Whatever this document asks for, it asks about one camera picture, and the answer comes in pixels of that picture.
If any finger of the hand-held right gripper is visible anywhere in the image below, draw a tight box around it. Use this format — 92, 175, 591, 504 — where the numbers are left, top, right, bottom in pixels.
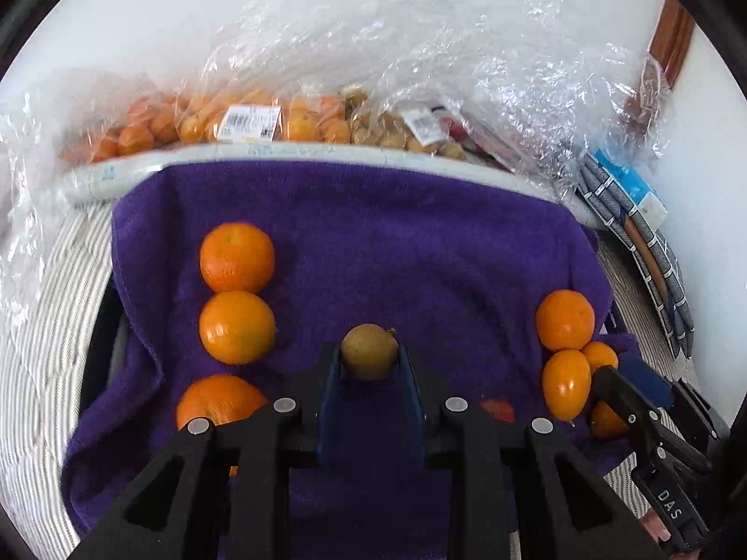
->
668, 380, 732, 440
591, 353, 714, 475

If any grey checked cloth bundle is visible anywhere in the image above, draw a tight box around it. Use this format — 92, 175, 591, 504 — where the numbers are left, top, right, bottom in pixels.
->
578, 154, 695, 359

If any pack of red fruits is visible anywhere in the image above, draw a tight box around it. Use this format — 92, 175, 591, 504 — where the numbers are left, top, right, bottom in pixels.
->
437, 115, 517, 175

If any clear bag of oranges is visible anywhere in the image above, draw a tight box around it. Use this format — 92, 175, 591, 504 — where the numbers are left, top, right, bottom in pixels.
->
58, 84, 354, 164

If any clear bag of yellow fruits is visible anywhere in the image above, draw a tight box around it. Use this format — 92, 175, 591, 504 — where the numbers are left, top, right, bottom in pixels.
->
344, 87, 468, 161

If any large orange with rough skin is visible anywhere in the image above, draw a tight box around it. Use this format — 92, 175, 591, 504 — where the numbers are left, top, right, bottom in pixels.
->
198, 290, 277, 366

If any white printed roll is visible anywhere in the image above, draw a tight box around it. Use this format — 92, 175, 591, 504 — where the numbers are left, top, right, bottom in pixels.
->
61, 143, 602, 228

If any blue and white packet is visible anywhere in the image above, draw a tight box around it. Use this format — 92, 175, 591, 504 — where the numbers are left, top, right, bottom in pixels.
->
589, 148, 669, 225

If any large smooth orange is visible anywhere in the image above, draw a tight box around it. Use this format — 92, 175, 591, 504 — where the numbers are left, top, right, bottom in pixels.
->
176, 374, 270, 476

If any medium orange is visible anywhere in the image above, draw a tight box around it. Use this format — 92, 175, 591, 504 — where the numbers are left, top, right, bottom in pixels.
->
535, 290, 596, 352
199, 222, 276, 295

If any purple towel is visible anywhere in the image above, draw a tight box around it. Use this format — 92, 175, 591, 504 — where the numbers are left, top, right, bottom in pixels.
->
61, 160, 640, 560

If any brown wooden frame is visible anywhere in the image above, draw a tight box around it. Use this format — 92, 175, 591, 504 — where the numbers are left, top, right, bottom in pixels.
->
624, 0, 695, 123

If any person's right hand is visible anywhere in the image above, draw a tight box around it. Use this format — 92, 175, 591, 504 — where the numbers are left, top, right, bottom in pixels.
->
641, 512, 673, 545

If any large yellow-green fruit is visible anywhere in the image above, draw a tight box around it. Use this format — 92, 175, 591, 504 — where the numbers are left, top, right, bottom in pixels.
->
340, 323, 400, 382

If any black tray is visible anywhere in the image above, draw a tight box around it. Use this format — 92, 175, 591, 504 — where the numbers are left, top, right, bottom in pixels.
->
78, 288, 132, 415

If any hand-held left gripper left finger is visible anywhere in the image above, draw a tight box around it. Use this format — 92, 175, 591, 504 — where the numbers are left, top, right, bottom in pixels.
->
69, 343, 342, 560

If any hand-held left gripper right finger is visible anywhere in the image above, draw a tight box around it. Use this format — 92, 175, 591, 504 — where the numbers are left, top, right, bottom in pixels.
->
398, 343, 666, 560

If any small red fruit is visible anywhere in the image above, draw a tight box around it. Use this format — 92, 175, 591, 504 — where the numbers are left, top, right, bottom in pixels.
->
479, 398, 517, 424

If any small orange with stem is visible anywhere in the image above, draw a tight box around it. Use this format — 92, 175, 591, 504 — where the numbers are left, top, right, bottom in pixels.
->
542, 349, 592, 422

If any large clear plastic wrap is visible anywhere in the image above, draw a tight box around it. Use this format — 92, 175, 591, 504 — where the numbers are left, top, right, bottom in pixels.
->
0, 0, 678, 328

